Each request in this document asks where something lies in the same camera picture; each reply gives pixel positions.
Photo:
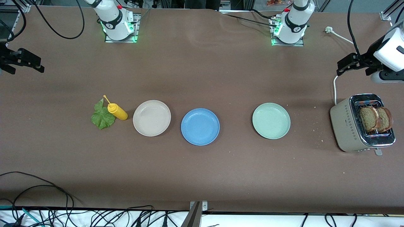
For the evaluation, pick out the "brown bread slice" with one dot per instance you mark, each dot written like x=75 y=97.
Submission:
x=385 y=119
x=367 y=119

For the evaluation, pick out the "mint green plate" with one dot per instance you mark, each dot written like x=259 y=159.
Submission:
x=271 y=121

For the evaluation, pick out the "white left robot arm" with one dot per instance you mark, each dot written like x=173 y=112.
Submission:
x=295 y=25

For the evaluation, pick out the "white lower board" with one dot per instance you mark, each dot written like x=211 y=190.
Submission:
x=252 y=220

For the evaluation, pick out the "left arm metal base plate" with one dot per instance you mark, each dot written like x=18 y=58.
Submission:
x=301 y=42

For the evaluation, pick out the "metal table edge bracket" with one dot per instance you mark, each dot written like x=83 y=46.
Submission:
x=194 y=217

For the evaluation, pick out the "orange packet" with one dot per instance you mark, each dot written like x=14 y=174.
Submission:
x=277 y=2

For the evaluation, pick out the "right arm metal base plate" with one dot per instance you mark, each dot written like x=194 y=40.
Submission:
x=137 y=28

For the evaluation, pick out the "blue plate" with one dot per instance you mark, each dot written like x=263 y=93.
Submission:
x=200 y=126

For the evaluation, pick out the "beige plate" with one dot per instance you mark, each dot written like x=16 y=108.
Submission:
x=151 y=118

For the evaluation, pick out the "yellow mustard squeeze bottle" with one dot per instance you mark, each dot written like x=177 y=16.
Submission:
x=118 y=112

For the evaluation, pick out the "beige chrome two-slot toaster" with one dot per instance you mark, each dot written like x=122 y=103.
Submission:
x=345 y=126

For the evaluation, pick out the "aluminium frame rail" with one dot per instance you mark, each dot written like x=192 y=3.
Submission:
x=19 y=6
x=386 y=15

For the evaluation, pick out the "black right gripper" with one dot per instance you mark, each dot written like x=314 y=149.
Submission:
x=7 y=58

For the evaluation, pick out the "green lettuce leaf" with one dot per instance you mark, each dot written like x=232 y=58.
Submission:
x=102 y=119

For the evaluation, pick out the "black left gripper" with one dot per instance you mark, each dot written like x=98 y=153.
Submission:
x=370 y=59

